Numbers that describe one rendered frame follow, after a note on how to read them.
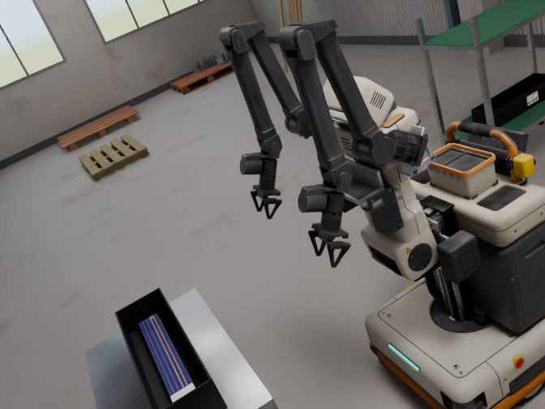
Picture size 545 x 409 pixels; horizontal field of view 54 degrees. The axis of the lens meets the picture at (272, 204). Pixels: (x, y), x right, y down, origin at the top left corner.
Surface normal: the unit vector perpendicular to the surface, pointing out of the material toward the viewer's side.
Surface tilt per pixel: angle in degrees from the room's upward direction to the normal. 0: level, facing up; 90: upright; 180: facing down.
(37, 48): 90
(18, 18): 90
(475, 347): 0
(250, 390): 0
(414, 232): 90
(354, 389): 0
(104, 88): 90
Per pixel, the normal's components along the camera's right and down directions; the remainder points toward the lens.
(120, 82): 0.46, 0.26
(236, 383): -0.33, -0.83
